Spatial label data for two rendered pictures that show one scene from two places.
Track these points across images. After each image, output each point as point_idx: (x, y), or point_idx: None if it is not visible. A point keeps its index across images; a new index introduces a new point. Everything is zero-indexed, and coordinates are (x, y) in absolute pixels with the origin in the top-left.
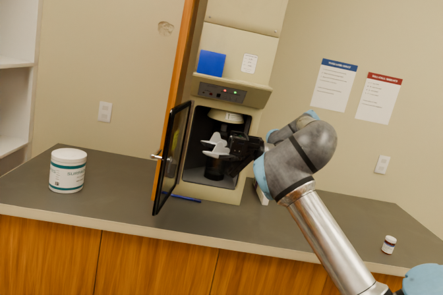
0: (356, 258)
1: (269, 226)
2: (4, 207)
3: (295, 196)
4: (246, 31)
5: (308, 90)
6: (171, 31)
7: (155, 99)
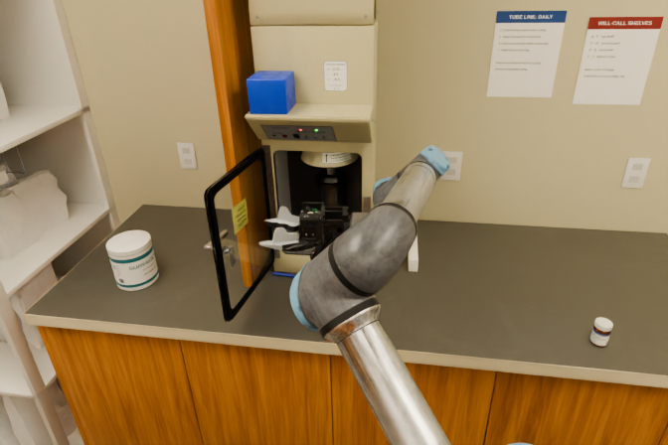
0: (420, 427)
1: (406, 313)
2: (64, 320)
3: (339, 336)
4: (318, 26)
5: (480, 72)
6: None
7: None
